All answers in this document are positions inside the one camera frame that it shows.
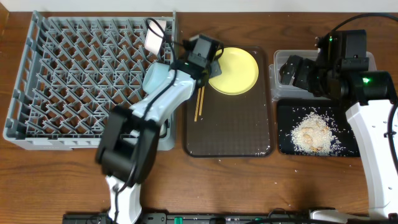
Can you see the pile of rice waste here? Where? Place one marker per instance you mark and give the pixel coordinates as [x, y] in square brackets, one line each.
[315, 134]

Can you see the clear plastic waste bin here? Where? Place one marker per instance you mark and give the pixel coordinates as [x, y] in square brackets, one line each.
[280, 91]

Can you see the dark brown serving tray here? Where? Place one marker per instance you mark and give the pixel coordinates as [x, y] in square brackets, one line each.
[232, 125]

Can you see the yellow plate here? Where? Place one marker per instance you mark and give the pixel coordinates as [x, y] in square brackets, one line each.
[239, 72]

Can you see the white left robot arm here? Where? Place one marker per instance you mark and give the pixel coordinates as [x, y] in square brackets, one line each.
[127, 150]

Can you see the wooden chopstick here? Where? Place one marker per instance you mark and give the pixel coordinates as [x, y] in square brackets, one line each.
[197, 105]
[201, 101]

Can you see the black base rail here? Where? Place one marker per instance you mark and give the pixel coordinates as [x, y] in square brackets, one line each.
[163, 218]

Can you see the pale green cup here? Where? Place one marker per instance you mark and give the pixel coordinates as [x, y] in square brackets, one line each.
[163, 130]

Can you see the black waste tray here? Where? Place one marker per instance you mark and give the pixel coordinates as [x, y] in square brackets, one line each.
[288, 111]

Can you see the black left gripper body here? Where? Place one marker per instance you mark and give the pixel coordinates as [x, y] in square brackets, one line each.
[212, 70]

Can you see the grey plastic dishwasher rack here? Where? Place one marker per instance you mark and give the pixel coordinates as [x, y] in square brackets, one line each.
[73, 72]

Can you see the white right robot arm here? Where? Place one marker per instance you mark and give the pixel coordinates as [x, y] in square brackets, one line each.
[339, 70]

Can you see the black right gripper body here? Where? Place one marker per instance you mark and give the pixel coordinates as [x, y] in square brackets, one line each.
[308, 78]

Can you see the light blue bowl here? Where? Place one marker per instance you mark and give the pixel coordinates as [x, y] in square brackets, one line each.
[154, 76]

